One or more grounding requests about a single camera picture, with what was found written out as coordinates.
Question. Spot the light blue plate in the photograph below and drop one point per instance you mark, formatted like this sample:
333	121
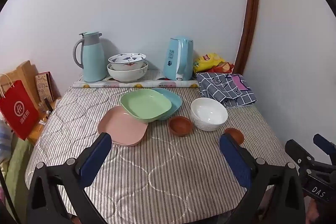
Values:
174	103

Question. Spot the green plate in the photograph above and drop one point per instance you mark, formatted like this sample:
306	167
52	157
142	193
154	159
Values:
144	104

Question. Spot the pink plate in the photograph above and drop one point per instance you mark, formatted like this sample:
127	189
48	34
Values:
123	129

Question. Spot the brown wooden door frame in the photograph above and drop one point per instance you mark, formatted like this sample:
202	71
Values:
249	16

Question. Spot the person's right hand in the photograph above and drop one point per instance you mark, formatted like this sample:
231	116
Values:
313	212

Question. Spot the brown patterned book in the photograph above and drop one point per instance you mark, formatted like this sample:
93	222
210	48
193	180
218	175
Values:
43	87

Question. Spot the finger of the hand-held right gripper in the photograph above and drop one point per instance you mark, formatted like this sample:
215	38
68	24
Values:
324	144
298	151

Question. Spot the green cloth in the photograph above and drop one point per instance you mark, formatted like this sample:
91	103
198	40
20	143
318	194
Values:
18	161

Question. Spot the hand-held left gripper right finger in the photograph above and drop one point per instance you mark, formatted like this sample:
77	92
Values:
233	158

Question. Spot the yellow chip bag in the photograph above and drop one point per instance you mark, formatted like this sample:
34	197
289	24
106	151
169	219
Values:
210	61

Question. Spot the wooden side table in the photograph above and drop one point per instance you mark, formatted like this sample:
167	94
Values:
36	132

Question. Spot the fruit print table cover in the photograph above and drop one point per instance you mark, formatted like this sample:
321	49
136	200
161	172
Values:
118	85

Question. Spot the light blue electric kettle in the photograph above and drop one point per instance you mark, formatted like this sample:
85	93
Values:
173	61

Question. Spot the teal thermos jug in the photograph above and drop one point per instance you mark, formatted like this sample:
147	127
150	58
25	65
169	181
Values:
92	61

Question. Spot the striped quilted blanket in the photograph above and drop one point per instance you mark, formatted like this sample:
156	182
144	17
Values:
157	174

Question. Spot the orange snack bag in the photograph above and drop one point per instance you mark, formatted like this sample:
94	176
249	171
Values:
227	67

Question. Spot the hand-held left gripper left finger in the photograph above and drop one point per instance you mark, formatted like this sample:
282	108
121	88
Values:
95	158

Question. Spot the blue checkered cloth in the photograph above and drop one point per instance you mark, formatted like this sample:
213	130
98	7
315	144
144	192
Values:
223	90

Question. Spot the red paper bag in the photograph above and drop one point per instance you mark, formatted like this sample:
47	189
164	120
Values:
18	111

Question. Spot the large white serving bowl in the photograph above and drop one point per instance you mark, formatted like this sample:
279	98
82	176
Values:
126	75

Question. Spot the white bowl with red print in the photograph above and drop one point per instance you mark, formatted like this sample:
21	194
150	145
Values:
126	58

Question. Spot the white bowl with grey swirls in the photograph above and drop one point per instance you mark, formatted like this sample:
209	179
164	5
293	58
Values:
207	111

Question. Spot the wooden cutting board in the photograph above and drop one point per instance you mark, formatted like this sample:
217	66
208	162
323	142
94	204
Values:
26	71

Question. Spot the small brown bowl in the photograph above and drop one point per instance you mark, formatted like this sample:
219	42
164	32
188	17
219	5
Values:
181	125
236	134

